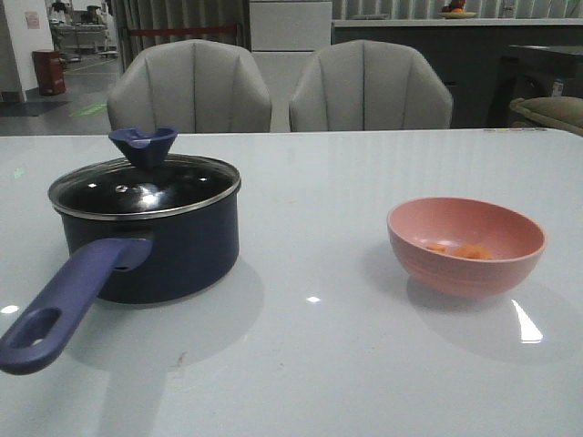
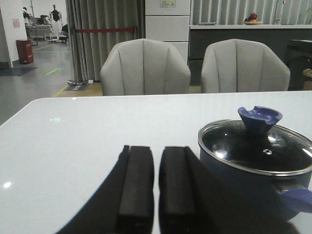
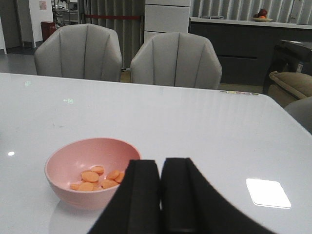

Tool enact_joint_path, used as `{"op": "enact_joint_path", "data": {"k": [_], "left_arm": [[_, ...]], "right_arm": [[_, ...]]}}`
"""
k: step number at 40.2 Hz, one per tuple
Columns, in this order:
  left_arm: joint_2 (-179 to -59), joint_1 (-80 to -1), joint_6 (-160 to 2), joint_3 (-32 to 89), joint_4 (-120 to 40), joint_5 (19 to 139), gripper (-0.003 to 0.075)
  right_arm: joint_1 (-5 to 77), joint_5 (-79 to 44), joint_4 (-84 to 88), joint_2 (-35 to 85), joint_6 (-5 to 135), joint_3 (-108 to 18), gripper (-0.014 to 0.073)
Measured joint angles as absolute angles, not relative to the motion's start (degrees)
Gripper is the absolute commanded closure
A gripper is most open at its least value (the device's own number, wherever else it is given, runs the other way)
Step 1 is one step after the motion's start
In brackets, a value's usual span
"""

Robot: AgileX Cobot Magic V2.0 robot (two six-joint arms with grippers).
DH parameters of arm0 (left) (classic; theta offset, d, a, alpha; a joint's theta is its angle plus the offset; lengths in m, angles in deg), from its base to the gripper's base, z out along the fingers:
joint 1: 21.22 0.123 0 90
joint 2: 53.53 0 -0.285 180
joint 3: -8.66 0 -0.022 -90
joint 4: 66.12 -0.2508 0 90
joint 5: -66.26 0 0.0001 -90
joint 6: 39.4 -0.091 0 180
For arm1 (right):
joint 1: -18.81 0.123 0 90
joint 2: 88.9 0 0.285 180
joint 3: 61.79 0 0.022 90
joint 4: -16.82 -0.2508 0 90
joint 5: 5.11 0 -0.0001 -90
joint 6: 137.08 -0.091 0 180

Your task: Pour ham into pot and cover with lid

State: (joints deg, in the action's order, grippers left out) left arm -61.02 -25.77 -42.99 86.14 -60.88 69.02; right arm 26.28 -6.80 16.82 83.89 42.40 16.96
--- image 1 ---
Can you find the left grey upholstered chair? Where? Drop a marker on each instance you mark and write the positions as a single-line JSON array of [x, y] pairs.
[[195, 86]]

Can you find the grey upholstered chair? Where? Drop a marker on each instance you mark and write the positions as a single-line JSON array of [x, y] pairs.
[[368, 85], [195, 86]]

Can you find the beige sofa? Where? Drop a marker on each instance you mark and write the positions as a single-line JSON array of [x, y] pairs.
[[562, 113]]

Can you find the dark grey counter cabinet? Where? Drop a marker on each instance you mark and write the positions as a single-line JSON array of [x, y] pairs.
[[465, 53]]

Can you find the red trash bin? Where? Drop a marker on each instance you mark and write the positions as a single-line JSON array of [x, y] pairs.
[[49, 72]]

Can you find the glass lid blue knob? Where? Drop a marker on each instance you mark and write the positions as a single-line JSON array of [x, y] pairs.
[[147, 182]]

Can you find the orange ham slices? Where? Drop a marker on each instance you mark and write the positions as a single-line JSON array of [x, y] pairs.
[[466, 251]]

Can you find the fruit plate on counter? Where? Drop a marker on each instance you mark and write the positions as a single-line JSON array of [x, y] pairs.
[[456, 9]]

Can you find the pink plastic bowl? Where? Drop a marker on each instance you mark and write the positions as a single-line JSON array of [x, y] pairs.
[[515, 241]]

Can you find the right grey upholstered chair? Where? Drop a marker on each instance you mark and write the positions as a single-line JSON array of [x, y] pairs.
[[368, 85]]

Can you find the white refrigerator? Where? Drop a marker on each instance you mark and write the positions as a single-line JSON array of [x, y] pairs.
[[283, 36]]

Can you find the dark blue saucepan purple handle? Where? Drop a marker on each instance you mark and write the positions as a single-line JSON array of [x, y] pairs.
[[135, 261]]

